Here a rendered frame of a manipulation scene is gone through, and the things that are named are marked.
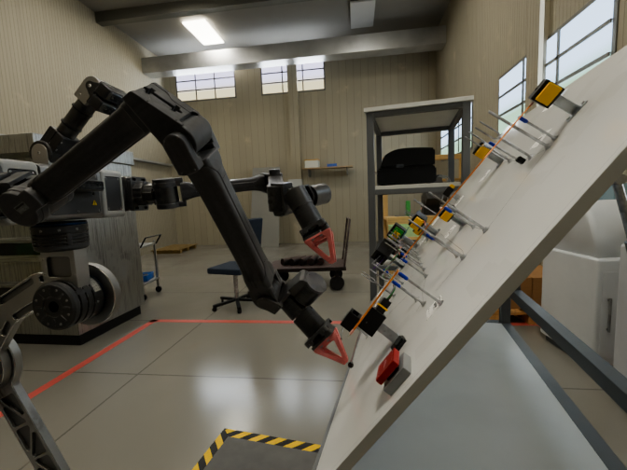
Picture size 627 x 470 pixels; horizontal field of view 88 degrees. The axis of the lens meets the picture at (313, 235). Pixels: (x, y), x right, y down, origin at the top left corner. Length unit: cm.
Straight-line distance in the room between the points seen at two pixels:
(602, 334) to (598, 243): 68
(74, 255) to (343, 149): 975
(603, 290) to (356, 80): 908
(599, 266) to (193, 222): 1068
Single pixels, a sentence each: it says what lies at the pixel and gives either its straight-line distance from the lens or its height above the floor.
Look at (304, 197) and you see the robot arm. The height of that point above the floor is 141.
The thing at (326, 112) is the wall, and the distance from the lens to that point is 1079.
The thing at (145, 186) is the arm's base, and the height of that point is 147.
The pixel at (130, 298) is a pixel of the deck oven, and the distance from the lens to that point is 470.
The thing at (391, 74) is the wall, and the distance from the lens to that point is 1109.
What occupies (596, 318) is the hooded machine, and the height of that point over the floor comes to 43.
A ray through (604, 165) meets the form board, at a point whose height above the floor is 143.
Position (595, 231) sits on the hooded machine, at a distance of 327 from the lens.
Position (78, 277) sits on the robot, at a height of 121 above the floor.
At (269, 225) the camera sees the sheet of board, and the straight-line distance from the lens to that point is 1016.
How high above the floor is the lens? 141
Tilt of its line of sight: 6 degrees down
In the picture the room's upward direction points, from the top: 2 degrees counter-clockwise
